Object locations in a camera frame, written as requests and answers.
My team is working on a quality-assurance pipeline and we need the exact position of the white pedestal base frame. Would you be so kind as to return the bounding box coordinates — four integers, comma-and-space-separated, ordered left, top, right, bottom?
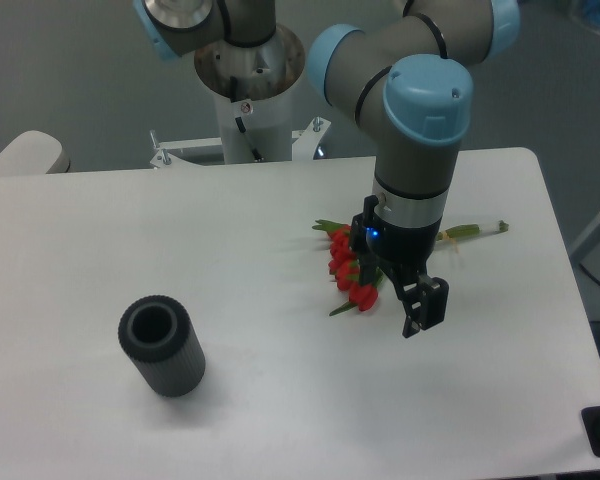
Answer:
148, 116, 334, 171

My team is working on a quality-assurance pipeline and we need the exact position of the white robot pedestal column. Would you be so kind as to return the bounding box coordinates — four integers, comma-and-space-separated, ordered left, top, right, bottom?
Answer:
194, 24, 305, 136

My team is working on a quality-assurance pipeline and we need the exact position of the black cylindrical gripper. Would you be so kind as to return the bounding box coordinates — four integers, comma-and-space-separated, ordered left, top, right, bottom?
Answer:
349, 195, 449, 338

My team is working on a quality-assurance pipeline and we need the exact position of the dark grey ribbed vase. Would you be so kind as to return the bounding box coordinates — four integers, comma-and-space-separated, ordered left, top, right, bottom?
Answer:
118, 295, 206, 397

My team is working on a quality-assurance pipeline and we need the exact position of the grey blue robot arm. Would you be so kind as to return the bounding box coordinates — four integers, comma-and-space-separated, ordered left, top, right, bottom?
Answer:
134, 1, 520, 337

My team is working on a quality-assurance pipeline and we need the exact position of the red tulip bouquet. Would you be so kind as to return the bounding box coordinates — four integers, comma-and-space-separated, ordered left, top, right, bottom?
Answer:
312, 219, 510, 317

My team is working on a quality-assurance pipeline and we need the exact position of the beige chair back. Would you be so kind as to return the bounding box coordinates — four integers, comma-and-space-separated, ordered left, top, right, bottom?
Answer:
0, 130, 71, 178

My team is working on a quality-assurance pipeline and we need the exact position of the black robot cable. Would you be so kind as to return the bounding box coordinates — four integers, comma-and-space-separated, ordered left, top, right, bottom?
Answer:
229, 74, 265, 164

